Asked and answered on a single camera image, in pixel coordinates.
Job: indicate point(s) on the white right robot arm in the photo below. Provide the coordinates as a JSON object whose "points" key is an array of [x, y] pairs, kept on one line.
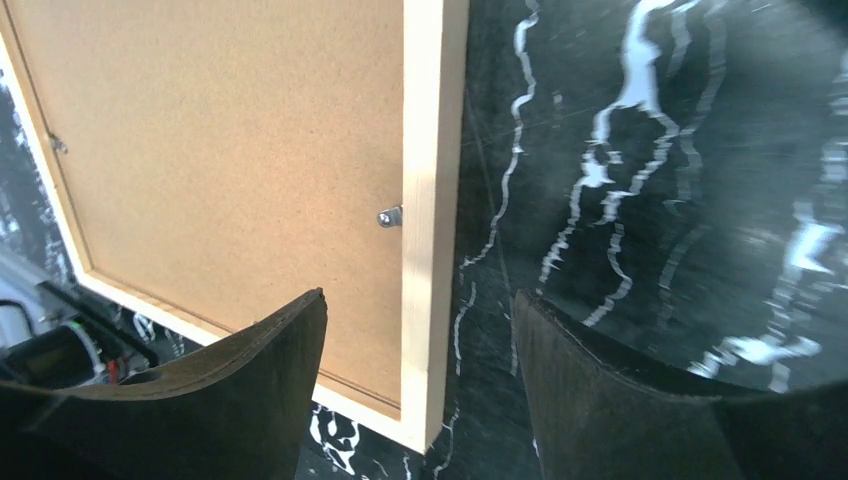
{"points": [[53, 358]]}

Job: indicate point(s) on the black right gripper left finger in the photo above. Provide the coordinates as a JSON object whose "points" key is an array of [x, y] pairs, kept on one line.
{"points": [[236, 409]]}

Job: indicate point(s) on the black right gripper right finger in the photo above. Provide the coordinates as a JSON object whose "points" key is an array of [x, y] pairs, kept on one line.
{"points": [[602, 410]]}

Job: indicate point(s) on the wooden photo frame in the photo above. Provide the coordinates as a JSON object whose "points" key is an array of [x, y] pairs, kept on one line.
{"points": [[209, 161]]}

